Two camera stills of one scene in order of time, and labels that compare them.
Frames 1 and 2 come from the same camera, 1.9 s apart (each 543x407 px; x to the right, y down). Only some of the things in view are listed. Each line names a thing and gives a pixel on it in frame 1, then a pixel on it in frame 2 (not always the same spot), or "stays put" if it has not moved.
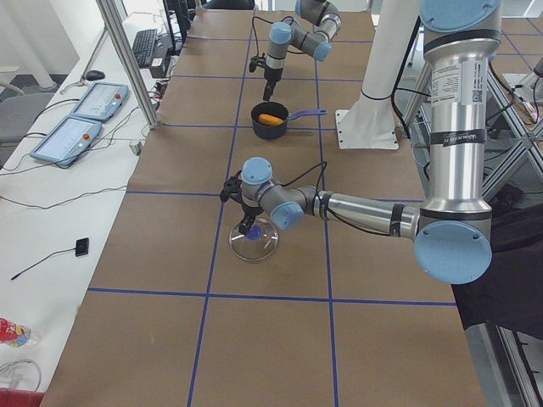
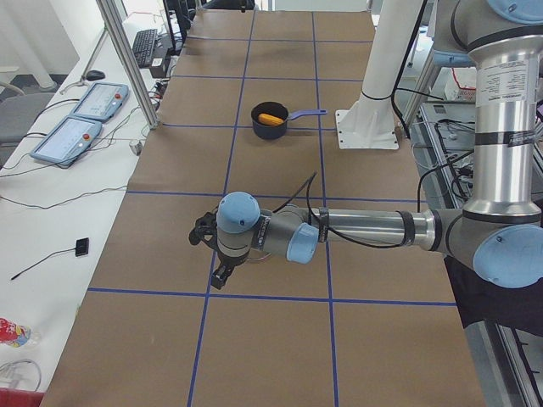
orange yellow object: [269, 119] stays put
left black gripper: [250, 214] to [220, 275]
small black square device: [81, 247] stays put
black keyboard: [143, 47] stays put
